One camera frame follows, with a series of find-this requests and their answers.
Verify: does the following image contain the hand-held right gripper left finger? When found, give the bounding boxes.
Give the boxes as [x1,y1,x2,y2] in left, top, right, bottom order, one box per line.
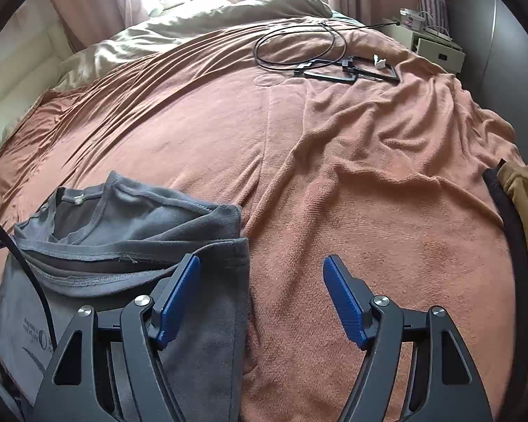
[33,254,201,422]

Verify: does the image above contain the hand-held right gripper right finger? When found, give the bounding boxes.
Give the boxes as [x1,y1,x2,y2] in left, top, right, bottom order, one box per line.
[323,254,494,422]

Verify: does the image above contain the grey t-shirt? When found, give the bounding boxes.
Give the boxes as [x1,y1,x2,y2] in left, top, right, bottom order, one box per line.
[0,171,251,422]

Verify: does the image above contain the orange fleece blanket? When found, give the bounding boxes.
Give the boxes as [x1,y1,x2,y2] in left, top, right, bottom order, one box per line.
[0,15,528,422]

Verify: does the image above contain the black cloth band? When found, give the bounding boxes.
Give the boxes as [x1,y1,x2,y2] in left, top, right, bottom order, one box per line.
[483,165,528,361]

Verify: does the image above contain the white nightstand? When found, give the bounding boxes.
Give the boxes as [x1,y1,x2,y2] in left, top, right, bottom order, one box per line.
[381,18,466,73]

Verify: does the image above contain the beige duvet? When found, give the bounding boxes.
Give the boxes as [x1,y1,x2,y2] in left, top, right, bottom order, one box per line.
[55,0,335,93]

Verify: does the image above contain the white padded headboard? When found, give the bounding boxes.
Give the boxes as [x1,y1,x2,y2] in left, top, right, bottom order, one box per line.
[0,22,77,154]

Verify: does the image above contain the striped gift bag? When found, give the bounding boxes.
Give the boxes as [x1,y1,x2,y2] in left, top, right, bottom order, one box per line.
[416,0,450,31]

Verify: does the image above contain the black braided cable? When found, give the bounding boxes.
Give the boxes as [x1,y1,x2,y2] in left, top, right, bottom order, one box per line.
[0,204,60,352]

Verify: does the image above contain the black wire frames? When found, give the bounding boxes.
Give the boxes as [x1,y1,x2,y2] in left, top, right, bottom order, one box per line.
[293,55,401,85]

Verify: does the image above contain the thin black coiled cable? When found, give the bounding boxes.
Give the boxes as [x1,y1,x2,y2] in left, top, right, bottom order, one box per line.
[254,20,401,71]

